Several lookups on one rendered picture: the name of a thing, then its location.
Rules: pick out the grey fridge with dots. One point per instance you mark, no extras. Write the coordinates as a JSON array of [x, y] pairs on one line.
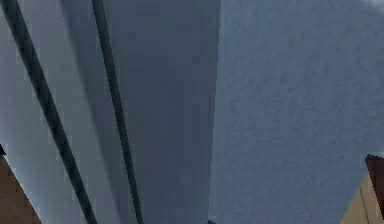
[[166, 110]]

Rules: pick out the tan cabinet with brown top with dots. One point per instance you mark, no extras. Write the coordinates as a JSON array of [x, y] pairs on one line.
[[375, 196]]

